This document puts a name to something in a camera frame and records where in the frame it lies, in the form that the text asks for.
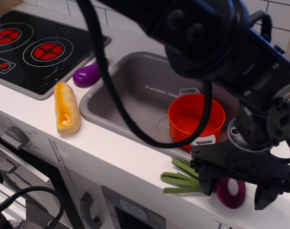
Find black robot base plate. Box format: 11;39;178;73
25;198;54;228

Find black toy stovetop red burners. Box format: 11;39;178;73
0;9;112;101

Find black braided cable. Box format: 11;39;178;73
0;186;64;229

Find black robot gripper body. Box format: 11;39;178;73
190;120;290;192

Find orange toy pot grey handles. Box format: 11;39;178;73
168;88;226;150

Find grey plastic sink basin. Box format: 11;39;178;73
79;51;241;160

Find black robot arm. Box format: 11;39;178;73
78;0;290;210

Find grey oven dial knob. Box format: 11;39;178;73
1;126;29;150

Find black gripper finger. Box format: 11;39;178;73
254;183;282;210
198;167;217;196

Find grey cabinet door handle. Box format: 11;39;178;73
80;193;102;229

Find purple toy beet green leaves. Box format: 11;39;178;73
160;157;246;209

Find purple toy eggplant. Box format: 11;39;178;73
73;62;101;88

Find yellow toy bread loaf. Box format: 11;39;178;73
54;82;81;135

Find grey oven door handle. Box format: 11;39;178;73
0;158;18;174

